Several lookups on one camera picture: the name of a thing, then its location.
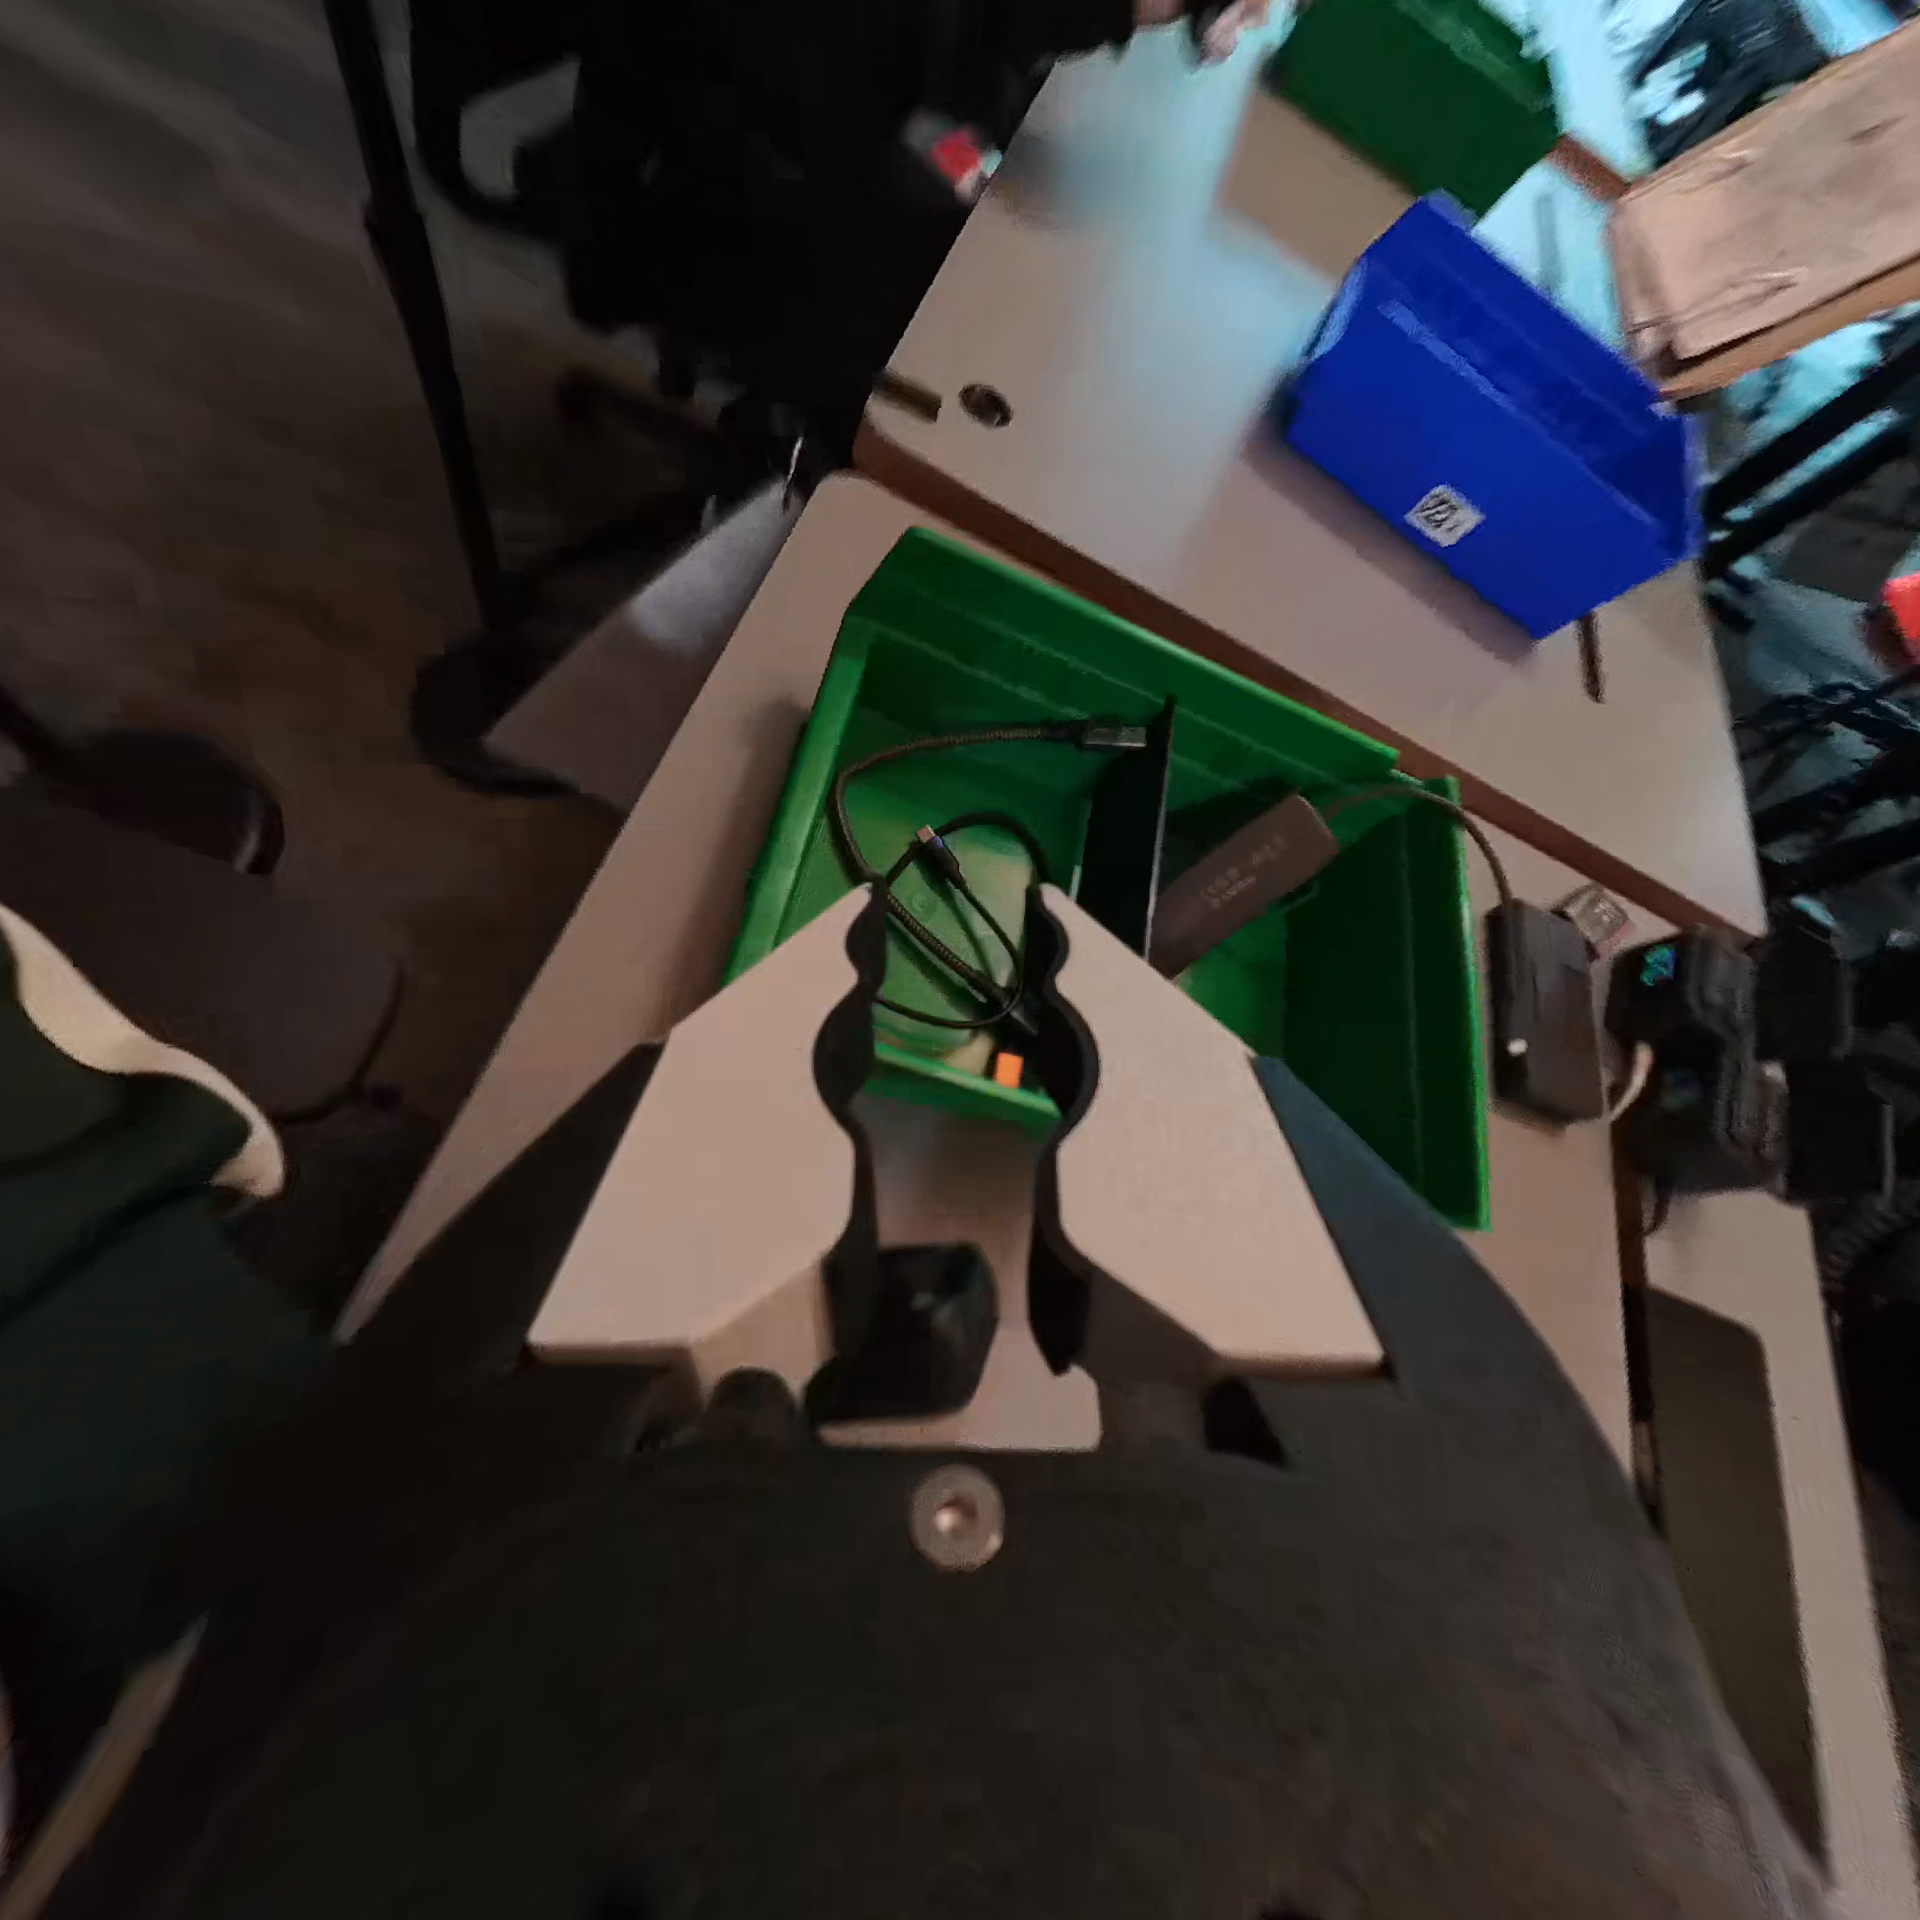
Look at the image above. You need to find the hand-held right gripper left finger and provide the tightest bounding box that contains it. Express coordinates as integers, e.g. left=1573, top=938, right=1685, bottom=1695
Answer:
left=529, top=884, right=890, bottom=1426

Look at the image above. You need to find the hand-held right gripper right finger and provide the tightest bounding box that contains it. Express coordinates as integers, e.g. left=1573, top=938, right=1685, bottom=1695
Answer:
left=1028, top=884, right=1386, bottom=1448

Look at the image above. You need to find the green plastic bin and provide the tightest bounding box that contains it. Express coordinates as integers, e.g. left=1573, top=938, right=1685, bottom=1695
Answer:
left=725, top=525, right=1495, bottom=1234
left=1266, top=0, right=1565, bottom=215

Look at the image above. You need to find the black cable orange plug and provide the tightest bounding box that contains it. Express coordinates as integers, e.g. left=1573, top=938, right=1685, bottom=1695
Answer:
left=873, top=814, right=1058, bottom=1088

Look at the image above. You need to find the grey desk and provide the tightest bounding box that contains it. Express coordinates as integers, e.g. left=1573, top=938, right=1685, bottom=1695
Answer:
left=337, top=471, right=1920, bottom=1920
left=853, top=0, right=1772, bottom=940

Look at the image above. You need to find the dark grey USB hub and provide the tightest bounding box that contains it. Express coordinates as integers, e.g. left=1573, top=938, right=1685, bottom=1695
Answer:
left=1147, top=796, right=1341, bottom=975

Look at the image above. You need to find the black bin divider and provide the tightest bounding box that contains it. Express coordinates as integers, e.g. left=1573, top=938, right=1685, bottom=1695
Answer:
left=1076, top=698, right=1179, bottom=962

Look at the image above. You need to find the black rectangular device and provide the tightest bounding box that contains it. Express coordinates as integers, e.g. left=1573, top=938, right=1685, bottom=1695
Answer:
left=1485, top=896, right=1610, bottom=1125

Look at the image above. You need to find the dark green jacket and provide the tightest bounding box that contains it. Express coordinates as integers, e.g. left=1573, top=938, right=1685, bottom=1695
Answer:
left=0, top=900, right=332, bottom=1592

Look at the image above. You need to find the blue plastic bin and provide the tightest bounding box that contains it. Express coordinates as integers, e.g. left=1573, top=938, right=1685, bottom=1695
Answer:
left=1276, top=192, right=1706, bottom=644

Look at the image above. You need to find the black pole stand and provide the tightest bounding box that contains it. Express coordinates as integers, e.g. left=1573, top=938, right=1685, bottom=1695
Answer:
left=320, top=0, right=585, bottom=800

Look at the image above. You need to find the cardboard box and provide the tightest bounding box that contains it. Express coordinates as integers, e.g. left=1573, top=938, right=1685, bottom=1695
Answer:
left=1607, top=23, right=1920, bottom=404

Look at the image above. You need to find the black cable silver plug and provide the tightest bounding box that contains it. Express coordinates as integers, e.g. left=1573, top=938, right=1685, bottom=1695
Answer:
left=829, top=717, right=1149, bottom=902

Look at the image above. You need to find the black camera equipment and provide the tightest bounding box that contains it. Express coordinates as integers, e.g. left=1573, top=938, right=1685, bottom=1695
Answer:
left=1604, top=914, right=1920, bottom=1202

